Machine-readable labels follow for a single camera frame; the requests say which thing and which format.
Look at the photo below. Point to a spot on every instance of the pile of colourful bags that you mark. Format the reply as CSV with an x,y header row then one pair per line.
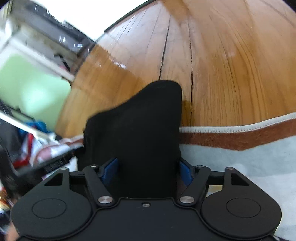
x,y
30,143

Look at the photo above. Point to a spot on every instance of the person's left hand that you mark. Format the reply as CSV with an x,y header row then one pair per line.
x,y
13,233

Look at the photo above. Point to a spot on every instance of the dark frame with plastic film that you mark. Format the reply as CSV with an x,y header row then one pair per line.
x,y
57,34

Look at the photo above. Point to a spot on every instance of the white drawer cabinet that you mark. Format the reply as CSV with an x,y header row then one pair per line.
x,y
97,16

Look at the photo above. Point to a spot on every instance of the green panel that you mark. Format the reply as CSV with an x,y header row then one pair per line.
x,y
30,92

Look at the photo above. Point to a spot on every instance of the checkered blanket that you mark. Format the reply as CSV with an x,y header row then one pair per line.
x,y
242,162

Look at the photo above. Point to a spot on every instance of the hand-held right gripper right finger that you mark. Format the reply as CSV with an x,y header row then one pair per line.
x,y
185,172

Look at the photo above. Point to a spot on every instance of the black shirt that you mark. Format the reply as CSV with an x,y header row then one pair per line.
x,y
138,139

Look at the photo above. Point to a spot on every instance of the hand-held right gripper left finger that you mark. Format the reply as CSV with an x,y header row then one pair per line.
x,y
109,172

